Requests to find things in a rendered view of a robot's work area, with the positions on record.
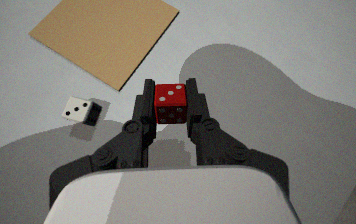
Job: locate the white die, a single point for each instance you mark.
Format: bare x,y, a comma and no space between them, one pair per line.
82,111

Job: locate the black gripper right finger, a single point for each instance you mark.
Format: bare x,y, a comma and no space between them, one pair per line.
220,148

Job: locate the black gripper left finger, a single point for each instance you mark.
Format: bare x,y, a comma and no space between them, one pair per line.
127,150

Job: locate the tan mat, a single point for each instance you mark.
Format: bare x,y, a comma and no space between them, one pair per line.
107,38

